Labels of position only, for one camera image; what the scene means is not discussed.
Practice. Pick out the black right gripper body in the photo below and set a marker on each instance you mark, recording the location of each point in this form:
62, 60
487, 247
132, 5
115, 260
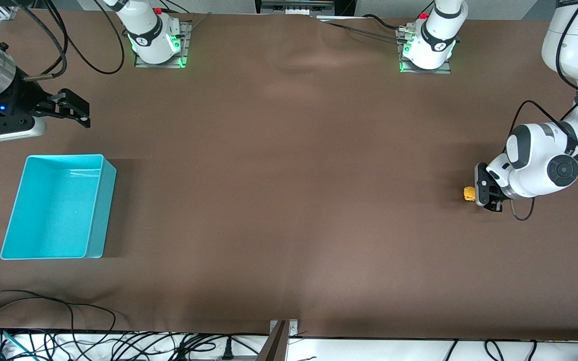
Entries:
22, 96

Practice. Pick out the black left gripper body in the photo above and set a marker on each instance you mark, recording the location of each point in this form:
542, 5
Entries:
493, 192

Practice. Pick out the yellow toy beetle car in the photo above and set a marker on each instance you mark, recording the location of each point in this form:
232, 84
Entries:
469, 194

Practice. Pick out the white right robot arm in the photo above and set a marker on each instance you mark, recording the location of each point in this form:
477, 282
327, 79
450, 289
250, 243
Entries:
148, 35

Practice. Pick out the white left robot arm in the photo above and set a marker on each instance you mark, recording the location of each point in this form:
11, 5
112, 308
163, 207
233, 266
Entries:
535, 165

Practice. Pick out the turquoise plastic bin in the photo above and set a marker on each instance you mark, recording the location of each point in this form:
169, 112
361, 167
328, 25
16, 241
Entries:
53, 210

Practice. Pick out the brown table cloth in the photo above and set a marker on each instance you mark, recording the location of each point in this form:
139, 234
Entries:
289, 200

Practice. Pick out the metal clamp plate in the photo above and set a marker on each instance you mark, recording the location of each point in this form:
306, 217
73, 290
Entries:
293, 328

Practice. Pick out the dark equipment rack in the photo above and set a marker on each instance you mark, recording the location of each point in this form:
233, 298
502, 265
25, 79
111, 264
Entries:
294, 7

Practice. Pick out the black power plug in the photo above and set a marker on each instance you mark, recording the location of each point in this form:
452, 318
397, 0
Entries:
228, 348

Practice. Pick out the grey power strip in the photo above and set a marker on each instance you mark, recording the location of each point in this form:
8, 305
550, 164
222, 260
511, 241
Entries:
244, 358

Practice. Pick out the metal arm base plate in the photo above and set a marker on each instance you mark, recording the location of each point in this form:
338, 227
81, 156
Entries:
186, 45
427, 71

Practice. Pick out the grey metal post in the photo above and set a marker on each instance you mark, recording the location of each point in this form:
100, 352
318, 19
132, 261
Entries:
275, 346

